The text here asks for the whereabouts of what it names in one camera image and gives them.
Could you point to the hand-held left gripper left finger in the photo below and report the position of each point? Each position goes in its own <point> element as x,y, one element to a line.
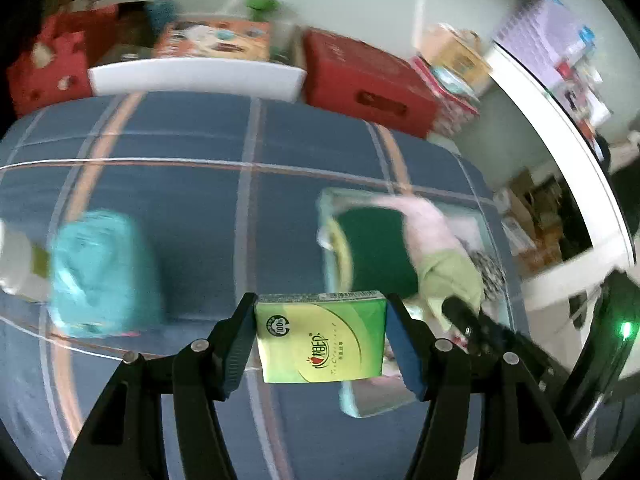
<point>237,350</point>

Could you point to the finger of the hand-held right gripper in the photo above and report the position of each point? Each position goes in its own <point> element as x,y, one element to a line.
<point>465,317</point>

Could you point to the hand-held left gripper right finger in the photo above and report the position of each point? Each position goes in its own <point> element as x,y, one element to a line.
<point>405,350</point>

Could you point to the light green cloth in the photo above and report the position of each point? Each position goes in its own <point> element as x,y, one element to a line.
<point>450,275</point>

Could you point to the leopard print scrunchie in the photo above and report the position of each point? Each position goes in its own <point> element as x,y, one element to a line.
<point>492,272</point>

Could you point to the teal box tray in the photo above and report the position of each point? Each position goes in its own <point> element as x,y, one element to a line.
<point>370,400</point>

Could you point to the green tissue pack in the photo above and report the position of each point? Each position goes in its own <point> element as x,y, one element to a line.
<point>320,340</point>

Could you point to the pink white zigzag cloth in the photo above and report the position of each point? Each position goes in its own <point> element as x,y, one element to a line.
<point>430,230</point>

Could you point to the yellow green sponge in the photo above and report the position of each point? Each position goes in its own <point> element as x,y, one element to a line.
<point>375,250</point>

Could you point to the blue surgical face mask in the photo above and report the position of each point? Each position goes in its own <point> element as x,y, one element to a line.
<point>105,275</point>

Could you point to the blue plaid tablecloth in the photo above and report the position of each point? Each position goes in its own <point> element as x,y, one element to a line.
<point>175,185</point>

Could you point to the red patterned tin box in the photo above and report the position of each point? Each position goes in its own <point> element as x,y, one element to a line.
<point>452,110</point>

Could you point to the white desk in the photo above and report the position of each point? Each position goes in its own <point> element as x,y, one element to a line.
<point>565,125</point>

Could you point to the white pill bottle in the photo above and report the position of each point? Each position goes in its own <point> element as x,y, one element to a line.
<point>20,270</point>

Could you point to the light blue wipes pack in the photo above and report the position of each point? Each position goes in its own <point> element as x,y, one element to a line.
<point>452,80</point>

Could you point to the red cardboard box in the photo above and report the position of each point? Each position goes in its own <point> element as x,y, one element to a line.
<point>360,75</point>

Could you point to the white chair back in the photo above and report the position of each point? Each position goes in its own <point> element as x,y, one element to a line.
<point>200,77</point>

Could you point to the orange toy box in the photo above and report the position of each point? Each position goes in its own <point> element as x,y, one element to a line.
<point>215,40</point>

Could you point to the red felt bag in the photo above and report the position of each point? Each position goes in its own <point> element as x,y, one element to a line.
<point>45,75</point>

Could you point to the green dumbbell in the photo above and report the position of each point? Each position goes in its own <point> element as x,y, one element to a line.
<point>262,4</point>

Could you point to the purple wall calendar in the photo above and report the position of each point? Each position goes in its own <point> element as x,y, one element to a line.
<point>535,30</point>

